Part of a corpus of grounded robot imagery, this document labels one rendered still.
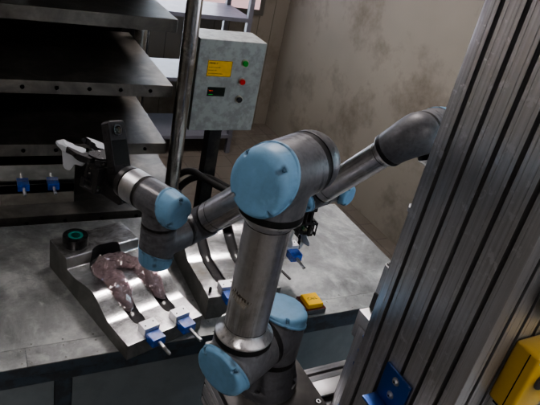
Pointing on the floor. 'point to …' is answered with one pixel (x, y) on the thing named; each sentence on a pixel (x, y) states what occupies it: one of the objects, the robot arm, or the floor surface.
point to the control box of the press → (222, 92)
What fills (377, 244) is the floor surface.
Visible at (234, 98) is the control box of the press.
